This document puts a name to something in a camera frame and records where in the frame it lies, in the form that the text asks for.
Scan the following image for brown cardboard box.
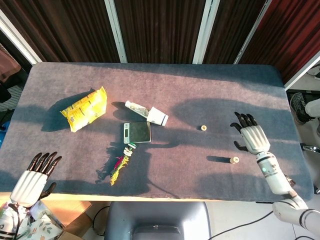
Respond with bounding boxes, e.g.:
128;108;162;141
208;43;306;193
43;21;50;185
39;199;93;240

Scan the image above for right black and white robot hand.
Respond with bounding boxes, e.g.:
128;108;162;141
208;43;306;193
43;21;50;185
229;111;272;154

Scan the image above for white partition frame post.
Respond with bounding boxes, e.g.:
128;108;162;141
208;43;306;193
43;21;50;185
233;0;272;65
192;0;221;65
283;51;320;91
0;9;42;65
104;0;128;63

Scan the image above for brown fabric seat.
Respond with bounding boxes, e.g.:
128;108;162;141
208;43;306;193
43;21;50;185
0;44;22;83

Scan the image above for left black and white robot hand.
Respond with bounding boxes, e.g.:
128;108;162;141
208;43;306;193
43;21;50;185
9;151;63;208

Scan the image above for person's leg in white trousers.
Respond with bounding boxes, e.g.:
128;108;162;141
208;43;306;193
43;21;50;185
304;97;320;117

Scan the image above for floral patterned cloth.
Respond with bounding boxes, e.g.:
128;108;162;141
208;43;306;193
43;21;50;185
14;202;63;240

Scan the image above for chrome chair leg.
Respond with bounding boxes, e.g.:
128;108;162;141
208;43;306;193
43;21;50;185
302;144;320;153

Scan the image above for black floor cable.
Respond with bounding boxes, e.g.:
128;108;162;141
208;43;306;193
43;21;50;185
93;205;111;236

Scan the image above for blue-grey felt tablecloth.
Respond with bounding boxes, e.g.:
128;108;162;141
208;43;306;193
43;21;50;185
0;61;315;203

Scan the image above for yellow snack bag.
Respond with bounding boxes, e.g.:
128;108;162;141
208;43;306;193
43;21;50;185
59;86;108;133

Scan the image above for colourful feather shuttlecock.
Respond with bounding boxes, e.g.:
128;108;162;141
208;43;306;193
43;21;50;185
109;142;138;187

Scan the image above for dark grey sneaker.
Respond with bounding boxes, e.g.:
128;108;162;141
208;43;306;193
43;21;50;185
289;93;311;125

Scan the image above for grey robot torso base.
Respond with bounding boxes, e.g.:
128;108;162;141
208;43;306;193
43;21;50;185
104;201;212;240

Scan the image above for white printed squeeze tube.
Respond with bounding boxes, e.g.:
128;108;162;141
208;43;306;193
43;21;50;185
124;100;151;118

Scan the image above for silver digital pocket scale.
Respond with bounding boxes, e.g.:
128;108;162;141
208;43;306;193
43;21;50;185
123;121;152;144

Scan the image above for white paper cup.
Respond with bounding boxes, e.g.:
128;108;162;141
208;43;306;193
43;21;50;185
146;106;170;127

